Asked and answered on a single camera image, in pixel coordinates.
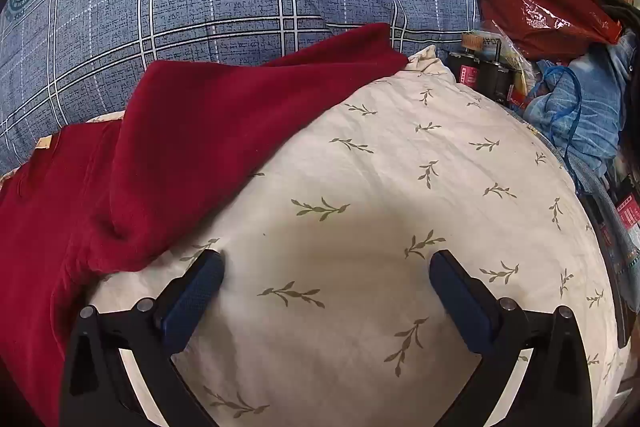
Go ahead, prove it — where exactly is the dark red garment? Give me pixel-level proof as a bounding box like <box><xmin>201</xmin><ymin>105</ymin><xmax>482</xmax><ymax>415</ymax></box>
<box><xmin>1</xmin><ymin>24</ymin><xmax>407</xmax><ymax>426</ymax></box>

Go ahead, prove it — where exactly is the light blue denim clothing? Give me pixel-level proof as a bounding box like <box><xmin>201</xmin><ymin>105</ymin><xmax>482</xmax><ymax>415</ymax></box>
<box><xmin>523</xmin><ymin>30</ymin><xmax>637</xmax><ymax>176</ymax></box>

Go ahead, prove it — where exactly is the cream leaf-print pillow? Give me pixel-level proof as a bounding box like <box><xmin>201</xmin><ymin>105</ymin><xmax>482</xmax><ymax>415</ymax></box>
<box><xmin>84</xmin><ymin>50</ymin><xmax>628</xmax><ymax>426</ymax></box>

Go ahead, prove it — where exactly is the black bottles pack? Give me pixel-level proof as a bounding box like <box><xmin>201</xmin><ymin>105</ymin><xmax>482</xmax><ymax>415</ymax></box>
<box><xmin>447</xmin><ymin>32</ymin><xmax>514</xmax><ymax>106</ymax></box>

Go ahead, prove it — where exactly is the red plastic bag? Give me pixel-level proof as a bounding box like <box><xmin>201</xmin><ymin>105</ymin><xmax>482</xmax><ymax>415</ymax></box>
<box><xmin>480</xmin><ymin>0</ymin><xmax>622</xmax><ymax>63</ymax></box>

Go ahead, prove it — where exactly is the blue cord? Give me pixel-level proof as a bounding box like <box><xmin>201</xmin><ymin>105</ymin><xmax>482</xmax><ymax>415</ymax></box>
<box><xmin>539</xmin><ymin>63</ymin><xmax>586</xmax><ymax>188</ymax></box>

